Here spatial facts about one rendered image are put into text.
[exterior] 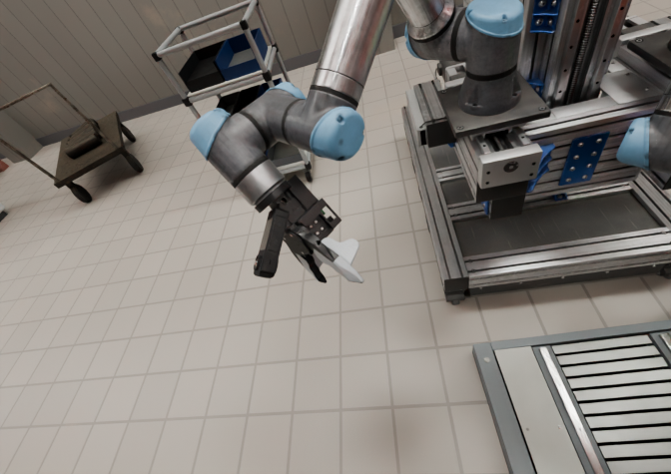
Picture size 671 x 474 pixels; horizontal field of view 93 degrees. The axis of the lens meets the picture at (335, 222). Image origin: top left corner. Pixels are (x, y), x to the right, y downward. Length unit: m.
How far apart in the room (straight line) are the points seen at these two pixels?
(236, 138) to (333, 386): 1.13
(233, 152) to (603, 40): 0.95
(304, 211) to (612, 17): 0.88
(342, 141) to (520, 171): 0.58
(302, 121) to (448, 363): 1.13
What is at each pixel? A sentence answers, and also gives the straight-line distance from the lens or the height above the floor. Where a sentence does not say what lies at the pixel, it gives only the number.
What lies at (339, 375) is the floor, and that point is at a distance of 1.45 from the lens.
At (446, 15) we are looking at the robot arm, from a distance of 0.90.
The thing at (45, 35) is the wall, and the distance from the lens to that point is 4.85.
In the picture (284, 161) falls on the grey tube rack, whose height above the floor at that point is 0.19.
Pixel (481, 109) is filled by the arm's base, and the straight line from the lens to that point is 0.93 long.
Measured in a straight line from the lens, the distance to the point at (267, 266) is 0.51.
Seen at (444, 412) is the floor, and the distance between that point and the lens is 1.36.
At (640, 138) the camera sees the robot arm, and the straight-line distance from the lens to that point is 0.70.
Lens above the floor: 1.34
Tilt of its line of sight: 46 degrees down
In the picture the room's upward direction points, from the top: 24 degrees counter-clockwise
